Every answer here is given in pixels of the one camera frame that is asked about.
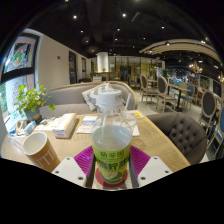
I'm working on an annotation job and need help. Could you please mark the green-labelled clear drink bottle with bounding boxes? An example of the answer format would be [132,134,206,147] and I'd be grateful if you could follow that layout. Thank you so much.
[90,88,134,185]

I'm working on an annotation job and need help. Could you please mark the dark-framed window with stickers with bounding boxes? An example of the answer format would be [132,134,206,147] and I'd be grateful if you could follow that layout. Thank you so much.
[0,33,40,131]

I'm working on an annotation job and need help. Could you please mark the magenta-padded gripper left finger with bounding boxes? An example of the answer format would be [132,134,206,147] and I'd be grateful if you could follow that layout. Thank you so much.
[51,145,97,188]

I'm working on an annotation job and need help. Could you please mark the grey tufted armchair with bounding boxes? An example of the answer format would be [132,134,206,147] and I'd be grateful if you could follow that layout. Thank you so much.
[146,111,208,166]

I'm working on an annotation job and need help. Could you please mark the group of dining chairs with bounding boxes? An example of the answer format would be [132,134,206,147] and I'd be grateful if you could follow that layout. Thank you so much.
[126,73,224,158]

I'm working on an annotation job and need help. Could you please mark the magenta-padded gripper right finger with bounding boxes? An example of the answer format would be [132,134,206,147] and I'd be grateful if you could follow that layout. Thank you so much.
[129,145,174,188]

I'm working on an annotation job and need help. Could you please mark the brown mug with white inside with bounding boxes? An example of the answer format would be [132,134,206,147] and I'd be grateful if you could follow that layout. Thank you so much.
[22,130,62,173]

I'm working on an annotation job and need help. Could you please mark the grey curved sofa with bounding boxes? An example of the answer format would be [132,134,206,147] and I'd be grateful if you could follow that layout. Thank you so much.
[39,80,139,118]

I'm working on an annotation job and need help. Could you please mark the white tissue box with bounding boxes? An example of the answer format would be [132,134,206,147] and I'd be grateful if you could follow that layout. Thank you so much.
[51,112,78,139]

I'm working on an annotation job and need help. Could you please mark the small blue white carton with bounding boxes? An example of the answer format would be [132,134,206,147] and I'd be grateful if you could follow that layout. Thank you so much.
[23,120,37,136]

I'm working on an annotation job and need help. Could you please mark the yellow paper card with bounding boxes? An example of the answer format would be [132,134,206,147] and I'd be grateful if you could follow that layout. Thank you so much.
[126,110,144,120]

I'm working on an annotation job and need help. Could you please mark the white paper napkin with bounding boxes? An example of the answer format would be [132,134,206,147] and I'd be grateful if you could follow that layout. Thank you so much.
[75,124,93,135]

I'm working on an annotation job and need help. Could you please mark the group of ceiling lights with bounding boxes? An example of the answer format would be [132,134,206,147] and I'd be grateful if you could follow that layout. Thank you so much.
[64,0,208,48]

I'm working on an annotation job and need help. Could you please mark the blue white flat packet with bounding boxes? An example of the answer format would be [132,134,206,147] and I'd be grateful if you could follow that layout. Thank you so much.
[81,115,98,126]

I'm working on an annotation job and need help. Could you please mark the green potted plant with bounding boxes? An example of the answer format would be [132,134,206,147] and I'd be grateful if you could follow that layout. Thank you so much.
[13,83,56,122]

